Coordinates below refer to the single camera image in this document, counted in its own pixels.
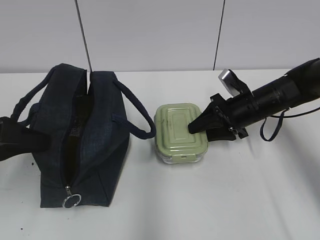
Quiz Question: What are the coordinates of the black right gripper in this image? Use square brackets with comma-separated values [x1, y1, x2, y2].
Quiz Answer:
[188, 93, 255, 142]

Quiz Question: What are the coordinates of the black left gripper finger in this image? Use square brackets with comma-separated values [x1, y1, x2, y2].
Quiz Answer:
[0, 116, 50, 162]

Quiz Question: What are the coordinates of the green lidded glass container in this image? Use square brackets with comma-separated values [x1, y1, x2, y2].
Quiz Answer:
[154, 103, 208, 164]

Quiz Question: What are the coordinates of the navy blue lunch bag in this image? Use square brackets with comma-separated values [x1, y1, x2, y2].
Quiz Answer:
[11, 63, 156, 208]

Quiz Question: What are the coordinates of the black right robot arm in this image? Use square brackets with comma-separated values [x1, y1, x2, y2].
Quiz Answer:
[188, 58, 320, 142]

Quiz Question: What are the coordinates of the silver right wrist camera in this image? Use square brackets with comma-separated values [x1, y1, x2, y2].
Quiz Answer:
[218, 68, 251, 97]

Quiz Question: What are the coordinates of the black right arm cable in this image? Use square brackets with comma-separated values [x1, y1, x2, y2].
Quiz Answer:
[259, 106, 320, 141]

